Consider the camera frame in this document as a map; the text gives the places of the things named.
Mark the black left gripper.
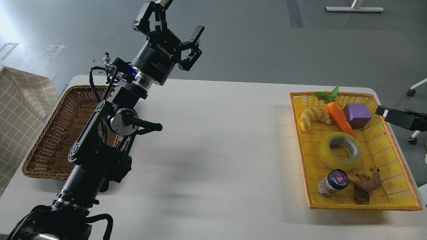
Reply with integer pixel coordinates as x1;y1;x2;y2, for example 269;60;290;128
131;0;205;86

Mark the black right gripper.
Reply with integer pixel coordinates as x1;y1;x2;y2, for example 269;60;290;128
375;105;427;132

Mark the yellow tape roll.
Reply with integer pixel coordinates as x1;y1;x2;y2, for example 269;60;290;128
318;132;364;171

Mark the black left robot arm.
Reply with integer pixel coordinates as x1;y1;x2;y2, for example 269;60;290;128
8;0;204;240

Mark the purple cube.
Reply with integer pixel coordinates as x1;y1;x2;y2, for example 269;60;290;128
344;103;372;129

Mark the office chair caster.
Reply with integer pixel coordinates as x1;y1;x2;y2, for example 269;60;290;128
406;89;416;97

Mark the toy carrot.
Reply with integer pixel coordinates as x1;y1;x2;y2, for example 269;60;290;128
315;86;355;137

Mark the yellow plastic basket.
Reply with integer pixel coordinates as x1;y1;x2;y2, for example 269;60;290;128
289;92;423;211

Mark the toy croissant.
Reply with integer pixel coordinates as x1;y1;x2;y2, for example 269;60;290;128
299;107;332;132

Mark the brown toy animal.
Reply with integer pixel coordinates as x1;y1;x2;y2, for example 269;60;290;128
349;168;382;205

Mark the small jar blue lid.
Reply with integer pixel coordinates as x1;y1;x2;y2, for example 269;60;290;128
317;169;349;197

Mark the white stand base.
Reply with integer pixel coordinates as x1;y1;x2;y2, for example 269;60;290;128
325;0;384;13

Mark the beige checkered cloth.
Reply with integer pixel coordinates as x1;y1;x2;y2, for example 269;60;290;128
0;66;58;194

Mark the brown wicker basket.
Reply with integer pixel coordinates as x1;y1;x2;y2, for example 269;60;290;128
22;85;121;180

